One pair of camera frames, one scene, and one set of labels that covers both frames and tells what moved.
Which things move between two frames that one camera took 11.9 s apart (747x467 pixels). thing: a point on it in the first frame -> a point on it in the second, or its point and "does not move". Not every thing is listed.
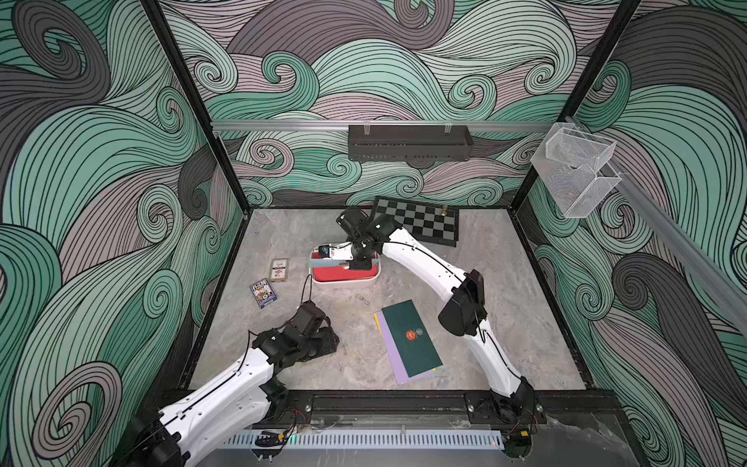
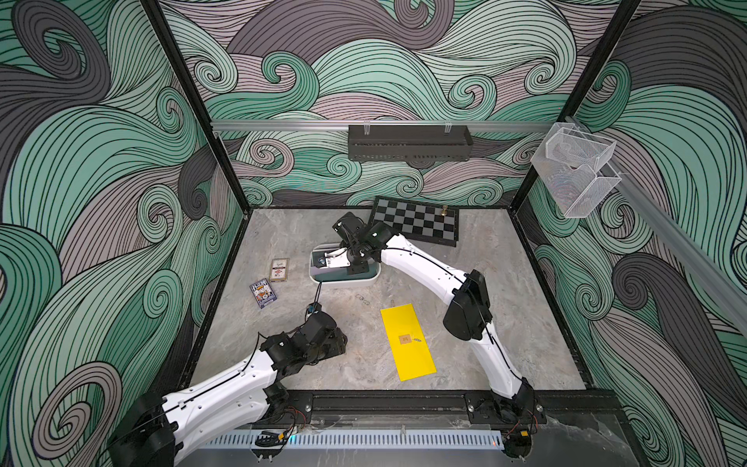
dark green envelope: [409, 338] -> [320, 269]
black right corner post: [582, 89] does not move
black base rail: [438, 408] does not move
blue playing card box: [263, 293] does not move
